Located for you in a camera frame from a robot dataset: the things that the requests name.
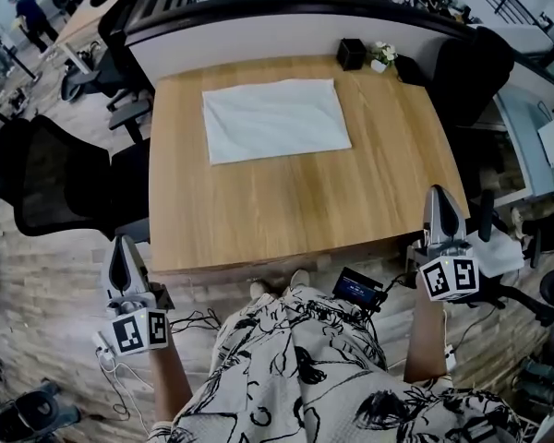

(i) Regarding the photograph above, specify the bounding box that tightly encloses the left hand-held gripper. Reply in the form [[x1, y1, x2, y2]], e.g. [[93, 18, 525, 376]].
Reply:
[[96, 233, 175, 357]]

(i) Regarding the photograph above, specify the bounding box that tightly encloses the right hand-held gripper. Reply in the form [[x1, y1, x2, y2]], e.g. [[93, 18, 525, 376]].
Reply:
[[410, 185, 481, 303]]

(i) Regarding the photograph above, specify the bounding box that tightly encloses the white t-shirt with lavender sleeves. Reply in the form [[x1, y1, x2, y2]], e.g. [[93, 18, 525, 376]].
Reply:
[[201, 78, 354, 166]]

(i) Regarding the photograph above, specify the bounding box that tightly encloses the person's right forearm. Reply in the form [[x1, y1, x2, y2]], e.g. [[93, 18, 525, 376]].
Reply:
[[402, 272, 449, 385]]

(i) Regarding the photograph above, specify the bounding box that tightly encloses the person's left forearm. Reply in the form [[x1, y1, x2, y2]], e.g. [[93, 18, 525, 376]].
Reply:
[[147, 343, 194, 433]]

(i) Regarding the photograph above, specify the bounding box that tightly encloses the white cloth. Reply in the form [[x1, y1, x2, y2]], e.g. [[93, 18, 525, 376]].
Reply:
[[470, 228, 525, 279]]

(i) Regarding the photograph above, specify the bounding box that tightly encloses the black screen device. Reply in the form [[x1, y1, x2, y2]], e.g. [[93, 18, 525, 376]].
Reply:
[[331, 266, 389, 313]]

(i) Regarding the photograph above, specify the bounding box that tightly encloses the light blue desk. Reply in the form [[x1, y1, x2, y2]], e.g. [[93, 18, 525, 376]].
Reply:
[[491, 88, 554, 202]]

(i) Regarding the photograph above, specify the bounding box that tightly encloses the black mesh office chair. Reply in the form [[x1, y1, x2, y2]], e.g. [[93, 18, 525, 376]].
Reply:
[[0, 114, 151, 244]]

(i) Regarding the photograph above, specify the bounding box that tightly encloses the person's left white shoe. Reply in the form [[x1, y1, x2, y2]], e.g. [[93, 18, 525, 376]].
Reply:
[[248, 280, 278, 300]]

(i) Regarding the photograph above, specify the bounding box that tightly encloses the dark grey equipment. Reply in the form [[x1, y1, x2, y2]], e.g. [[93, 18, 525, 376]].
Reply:
[[0, 378, 82, 443]]

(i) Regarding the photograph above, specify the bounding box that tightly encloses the black high-back office chair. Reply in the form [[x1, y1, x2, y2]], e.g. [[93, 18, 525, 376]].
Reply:
[[427, 25, 516, 202]]

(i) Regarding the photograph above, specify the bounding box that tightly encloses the person's white black-patterned dress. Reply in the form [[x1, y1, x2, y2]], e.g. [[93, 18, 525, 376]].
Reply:
[[147, 286, 525, 443]]

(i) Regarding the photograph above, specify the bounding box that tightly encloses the white potted flower plant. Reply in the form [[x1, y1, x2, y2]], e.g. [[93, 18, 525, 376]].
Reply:
[[370, 40, 399, 74]]

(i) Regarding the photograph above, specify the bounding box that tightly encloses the black pen holder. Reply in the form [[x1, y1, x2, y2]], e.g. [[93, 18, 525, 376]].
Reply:
[[336, 37, 368, 72]]

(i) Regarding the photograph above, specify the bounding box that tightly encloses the light wooden desk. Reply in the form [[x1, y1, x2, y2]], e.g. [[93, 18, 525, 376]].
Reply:
[[50, 0, 156, 76]]

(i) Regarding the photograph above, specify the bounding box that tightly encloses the white cable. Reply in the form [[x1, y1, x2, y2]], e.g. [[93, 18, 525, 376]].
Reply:
[[99, 353, 151, 436]]

